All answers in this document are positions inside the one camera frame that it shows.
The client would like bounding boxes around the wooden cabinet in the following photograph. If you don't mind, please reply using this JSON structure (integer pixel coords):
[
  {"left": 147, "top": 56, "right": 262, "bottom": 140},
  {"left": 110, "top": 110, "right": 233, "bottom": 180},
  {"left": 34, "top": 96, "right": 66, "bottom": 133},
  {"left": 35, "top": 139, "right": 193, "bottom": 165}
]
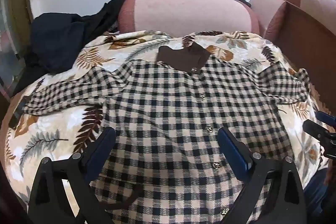
[{"left": 0, "top": 0, "right": 34, "bottom": 109}]

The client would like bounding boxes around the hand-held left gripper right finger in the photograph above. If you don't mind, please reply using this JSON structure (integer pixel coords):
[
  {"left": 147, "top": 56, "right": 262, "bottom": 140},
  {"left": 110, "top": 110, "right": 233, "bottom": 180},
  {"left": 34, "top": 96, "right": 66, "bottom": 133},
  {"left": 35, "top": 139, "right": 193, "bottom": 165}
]
[{"left": 217, "top": 126, "right": 307, "bottom": 224}]

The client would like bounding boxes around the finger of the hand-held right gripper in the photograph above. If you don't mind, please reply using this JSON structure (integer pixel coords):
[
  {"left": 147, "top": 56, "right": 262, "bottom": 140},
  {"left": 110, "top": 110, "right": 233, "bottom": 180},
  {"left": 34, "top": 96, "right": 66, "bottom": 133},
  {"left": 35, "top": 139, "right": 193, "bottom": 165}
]
[
  {"left": 316, "top": 111, "right": 336, "bottom": 127},
  {"left": 302, "top": 120, "right": 336, "bottom": 159}
]

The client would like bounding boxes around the pink and maroon sofa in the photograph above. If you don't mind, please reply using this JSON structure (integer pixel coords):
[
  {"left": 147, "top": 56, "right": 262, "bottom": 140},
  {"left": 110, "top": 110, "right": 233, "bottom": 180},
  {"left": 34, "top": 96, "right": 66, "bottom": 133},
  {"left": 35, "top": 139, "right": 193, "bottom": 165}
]
[{"left": 117, "top": 0, "right": 336, "bottom": 114}]

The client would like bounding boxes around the dark cloth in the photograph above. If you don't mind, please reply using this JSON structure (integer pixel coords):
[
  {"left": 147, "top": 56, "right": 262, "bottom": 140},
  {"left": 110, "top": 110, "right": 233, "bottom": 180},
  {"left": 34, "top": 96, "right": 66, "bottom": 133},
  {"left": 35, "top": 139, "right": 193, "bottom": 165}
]
[{"left": 12, "top": 0, "right": 130, "bottom": 94}]

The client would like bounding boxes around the leaf-print blanket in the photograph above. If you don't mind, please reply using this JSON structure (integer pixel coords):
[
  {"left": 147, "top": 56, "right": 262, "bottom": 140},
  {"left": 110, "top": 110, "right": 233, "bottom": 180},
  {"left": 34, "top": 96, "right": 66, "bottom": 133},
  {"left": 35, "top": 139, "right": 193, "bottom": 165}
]
[{"left": 6, "top": 30, "right": 328, "bottom": 211}]

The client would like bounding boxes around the person's blue jeans leg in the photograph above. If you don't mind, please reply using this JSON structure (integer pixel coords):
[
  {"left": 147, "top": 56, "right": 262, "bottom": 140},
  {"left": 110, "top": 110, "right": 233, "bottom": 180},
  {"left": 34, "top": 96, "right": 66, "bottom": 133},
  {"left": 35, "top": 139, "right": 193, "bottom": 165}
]
[{"left": 303, "top": 168, "right": 336, "bottom": 216}]

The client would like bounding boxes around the black strap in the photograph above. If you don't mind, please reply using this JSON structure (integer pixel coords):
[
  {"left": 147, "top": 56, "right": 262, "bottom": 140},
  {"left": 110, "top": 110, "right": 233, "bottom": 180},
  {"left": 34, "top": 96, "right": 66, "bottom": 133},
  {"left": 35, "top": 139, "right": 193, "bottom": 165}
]
[{"left": 9, "top": 95, "right": 30, "bottom": 128}]

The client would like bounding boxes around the checked shirt with brown collar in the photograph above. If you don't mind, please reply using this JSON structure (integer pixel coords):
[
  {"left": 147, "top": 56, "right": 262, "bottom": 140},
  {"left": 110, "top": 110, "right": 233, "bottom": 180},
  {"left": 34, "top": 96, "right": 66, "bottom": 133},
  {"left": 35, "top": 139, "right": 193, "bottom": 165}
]
[{"left": 23, "top": 42, "right": 311, "bottom": 224}]

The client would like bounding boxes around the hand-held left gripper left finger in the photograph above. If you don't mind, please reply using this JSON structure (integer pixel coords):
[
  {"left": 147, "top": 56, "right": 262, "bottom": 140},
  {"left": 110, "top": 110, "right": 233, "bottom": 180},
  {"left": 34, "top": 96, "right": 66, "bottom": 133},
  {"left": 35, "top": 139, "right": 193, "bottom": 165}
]
[{"left": 28, "top": 127, "right": 116, "bottom": 224}]

